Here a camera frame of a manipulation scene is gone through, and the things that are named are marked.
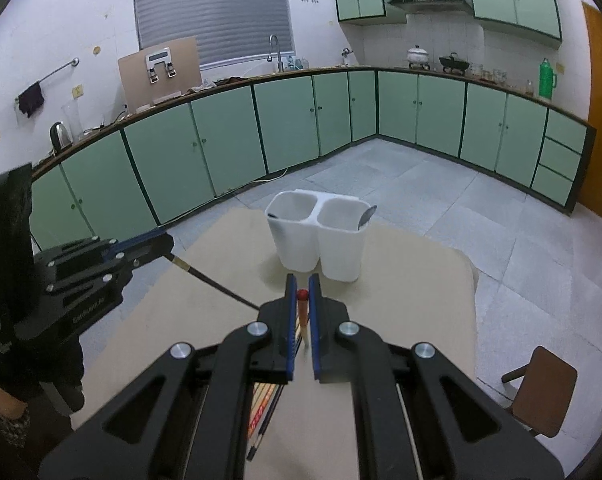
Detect brown wooden chair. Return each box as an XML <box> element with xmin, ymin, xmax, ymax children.
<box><xmin>500</xmin><ymin>346</ymin><xmax>578</xmax><ymax>438</ymax></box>

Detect steel electric kettle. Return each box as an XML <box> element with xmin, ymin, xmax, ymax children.
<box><xmin>50</xmin><ymin>122</ymin><xmax>74</xmax><ymax>155</ymax></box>

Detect chrome sink faucet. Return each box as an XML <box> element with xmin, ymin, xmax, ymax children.
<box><xmin>267</xmin><ymin>34</ymin><xmax>285</xmax><ymax>73</ymax></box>

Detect white double utensil holder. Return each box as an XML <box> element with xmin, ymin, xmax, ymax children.
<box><xmin>264</xmin><ymin>188</ymin><xmax>371</xmax><ymax>283</ymax></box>

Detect dark hanging towel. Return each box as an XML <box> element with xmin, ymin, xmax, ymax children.
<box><xmin>17</xmin><ymin>81</ymin><xmax>44</xmax><ymax>118</ymax></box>

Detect white cooking pot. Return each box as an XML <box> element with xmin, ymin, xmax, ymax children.
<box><xmin>406</xmin><ymin>46</ymin><xmax>430</xmax><ymax>70</ymax></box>

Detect brown cardboard board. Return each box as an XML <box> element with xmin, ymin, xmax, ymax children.
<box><xmin>118</xmin><ymin>36</ymin><xmax>202</xmax><ymax>114</ymax></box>

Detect green lower kitchen cabinets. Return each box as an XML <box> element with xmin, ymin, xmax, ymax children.
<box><xmin>31</xmin><ymin>67</ymin><xmax>596</xmax><ymax>248</ymax></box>

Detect red-tipped wooden chopstick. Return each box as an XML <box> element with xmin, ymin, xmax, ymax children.
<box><xmin>297</xmin><ymin>289</ymin><xmax>310</xmax><ymax>348</ymax></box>

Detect red patterned chopstick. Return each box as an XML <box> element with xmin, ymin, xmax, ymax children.
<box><xmin>248</xmin><ymin>384</ymin><xmax>277</xmax><ymax>439</ymax></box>
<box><xmin>250</xmin><ymin>384</ymin><xmax>271</xmax><ymax>418</ymax></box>

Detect black wok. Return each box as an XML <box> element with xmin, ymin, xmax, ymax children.
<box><xmin>439</xmin><ymin>52</ymin><xmax>470</xmax><ymax>76</ymax></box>

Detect person's patterned sleeve forearm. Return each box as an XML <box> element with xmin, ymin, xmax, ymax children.
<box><xmin>0</xmin><ymin>388</ymin><xmax>31</xmax><ymax>450</ymax></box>

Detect green thermos jug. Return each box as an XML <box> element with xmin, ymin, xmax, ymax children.
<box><xmin>538</xmin><ymin>58</ymin><xmax>558</xmax><ymax>101</ymax></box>

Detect grey window blind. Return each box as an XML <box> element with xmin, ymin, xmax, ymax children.
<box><xmin>134</xmin><ymin>0</ymin><xmax>293</xmax><ymax>64</ymax></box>

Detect metal spoon in holder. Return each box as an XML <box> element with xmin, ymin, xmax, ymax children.
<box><xmin>357</xmin><ymin>205</ymin><xmax>377</xmax><ymax>230</ymax></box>

